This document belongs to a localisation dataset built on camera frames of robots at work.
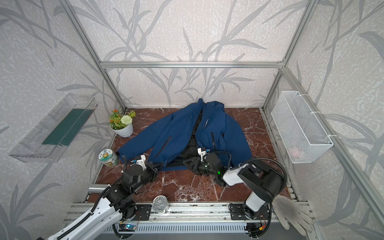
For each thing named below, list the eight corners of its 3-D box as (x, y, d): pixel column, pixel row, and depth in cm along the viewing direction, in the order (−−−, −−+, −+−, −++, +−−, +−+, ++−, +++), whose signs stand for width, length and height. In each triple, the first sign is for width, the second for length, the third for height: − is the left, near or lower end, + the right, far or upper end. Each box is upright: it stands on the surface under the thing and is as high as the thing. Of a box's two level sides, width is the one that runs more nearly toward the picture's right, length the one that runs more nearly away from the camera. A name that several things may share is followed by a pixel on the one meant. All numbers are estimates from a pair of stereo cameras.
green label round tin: (103, 166, 91) (96, 160, 84) (108, 155, 96) (101, 148, 89) (116, 166, 91) (109, 160, 84) (120, 155, 96) (114, 148, 89)
